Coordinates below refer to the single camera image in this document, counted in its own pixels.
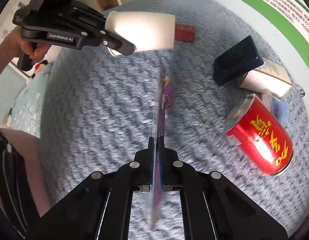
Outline person's left forearm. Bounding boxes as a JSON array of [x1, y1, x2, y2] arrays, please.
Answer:
[[0, 28, 20, 74]]

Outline small red box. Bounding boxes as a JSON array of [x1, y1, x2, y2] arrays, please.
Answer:
[[174, 24, 196, 43]]

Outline crumpled blue wrapper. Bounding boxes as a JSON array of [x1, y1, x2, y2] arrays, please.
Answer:
[[261, 94, 289, 124]]

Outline dark navy box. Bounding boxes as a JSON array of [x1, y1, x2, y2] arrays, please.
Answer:
[[213, 35, 264, 86]]

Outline white rectangular carton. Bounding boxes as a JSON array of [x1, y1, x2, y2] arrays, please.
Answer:
[[238, 58, 293, 99]]

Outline person's left hand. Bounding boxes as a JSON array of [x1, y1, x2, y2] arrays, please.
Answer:
[[9, 27, 51, 63]]

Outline purple wrapper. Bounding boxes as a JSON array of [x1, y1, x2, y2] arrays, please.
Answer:
[[145, 57, 174, 230]]

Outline red drink can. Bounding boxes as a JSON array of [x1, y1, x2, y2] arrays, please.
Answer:
[[224, 94, 293, 176]]

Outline white paper cup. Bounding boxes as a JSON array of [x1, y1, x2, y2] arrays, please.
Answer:
[[105, 11, 176, 52]]

